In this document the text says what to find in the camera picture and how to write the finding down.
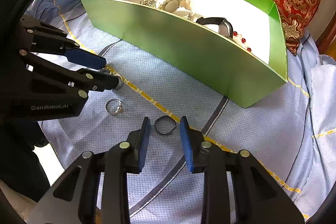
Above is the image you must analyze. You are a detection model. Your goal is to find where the pink red bead bracelet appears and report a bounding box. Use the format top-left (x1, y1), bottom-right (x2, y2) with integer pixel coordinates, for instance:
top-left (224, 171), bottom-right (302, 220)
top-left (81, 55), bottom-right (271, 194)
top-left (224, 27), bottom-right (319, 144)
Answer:
top-left (232, 31), bottom-right (253, 53)

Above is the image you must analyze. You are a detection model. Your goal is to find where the light blue patterned cloth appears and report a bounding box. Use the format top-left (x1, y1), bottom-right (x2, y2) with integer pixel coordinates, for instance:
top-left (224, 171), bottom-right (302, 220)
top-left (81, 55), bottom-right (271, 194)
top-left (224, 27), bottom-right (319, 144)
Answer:
top-left (27, 0), bottom-right (335, 223)

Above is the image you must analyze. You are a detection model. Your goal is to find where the black hexagonal ring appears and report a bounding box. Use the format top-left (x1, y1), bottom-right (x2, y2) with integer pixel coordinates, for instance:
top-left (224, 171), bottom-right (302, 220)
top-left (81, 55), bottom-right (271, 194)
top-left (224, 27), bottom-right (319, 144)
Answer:
top-left (154, 115), bottom-right (177, 136)

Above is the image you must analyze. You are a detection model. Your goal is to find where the rhinestone round ring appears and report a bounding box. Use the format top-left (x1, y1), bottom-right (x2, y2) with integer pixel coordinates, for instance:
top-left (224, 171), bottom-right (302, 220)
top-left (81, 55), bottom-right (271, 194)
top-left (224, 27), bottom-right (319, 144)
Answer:
top-left (99, 69), bottom-right (125, 90)

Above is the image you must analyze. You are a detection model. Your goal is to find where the cream white wristwatch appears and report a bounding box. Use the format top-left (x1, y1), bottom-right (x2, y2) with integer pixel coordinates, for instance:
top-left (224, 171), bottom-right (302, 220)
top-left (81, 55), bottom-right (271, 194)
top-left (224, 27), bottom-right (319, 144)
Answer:
top-left (156, 0), bottom-right (195, 21)

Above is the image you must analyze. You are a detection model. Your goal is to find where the black wristwatch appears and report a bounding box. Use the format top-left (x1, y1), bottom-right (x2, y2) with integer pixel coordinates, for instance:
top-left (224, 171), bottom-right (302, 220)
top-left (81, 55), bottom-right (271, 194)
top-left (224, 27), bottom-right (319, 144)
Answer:
top-left (196, 17), bottom-right (234, 38)

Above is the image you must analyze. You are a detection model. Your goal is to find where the green cardboard box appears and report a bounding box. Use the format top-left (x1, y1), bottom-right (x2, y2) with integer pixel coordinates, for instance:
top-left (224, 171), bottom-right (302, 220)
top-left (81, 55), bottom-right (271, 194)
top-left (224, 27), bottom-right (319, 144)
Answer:
top-left (81, 0), bottom-right (288, 107)

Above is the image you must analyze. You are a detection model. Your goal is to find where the thin silver ring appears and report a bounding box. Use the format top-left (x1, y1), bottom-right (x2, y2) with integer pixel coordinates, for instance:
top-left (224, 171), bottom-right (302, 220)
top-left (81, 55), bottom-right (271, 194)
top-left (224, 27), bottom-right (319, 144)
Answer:
top-left (104, 98), bottom-right (124, 116)

